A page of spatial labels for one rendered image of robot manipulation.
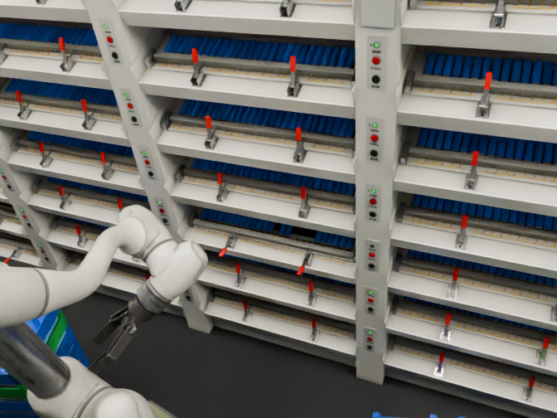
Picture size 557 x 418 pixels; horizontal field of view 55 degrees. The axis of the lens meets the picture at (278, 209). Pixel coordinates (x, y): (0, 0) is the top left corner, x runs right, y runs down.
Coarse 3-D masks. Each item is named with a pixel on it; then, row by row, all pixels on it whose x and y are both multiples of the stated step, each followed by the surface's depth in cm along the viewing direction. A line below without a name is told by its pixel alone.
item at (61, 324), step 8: (64, 320) 189; (56, 328) 184; (64, 328) 189; (56, 336) 184; (48, 344) 179; (56, 344) 184; (0, 392) 168; (8, 392) 168; (16, 392) 167; (24, 392) 167
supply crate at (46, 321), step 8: (56, 312) 184; (40, 320) 183; (48, 320) 179; (32, 328) 180; (40, 328) 174; (48, 328) 179; (40, 336) 174; (0, 368) 169; (0, 376) 161; (8, 376) 161; (8, 384) 164; (16, 384) 164
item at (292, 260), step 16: (192, 208) 182; (192, 224) 180; (192, 240) 179; (208, 240) 177; (224, 240) 176; (240, 256) 175; (256, 256) 170; (272, 256) 169; (288, 256) 167; (320, 256) 165; (304, 272) 168; (320, 272) 163; (336, 272) 161; (352, 272) 160
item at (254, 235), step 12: (204, 228) 178; (216, 228) 176; (228, 228) 175; (240, 228) 174; (240, 240) 173; (264, 240) 171; (276, 240) 168; (288, 240) 167; (324, 252) 163; (336, 252) 162; (348, 252) 161
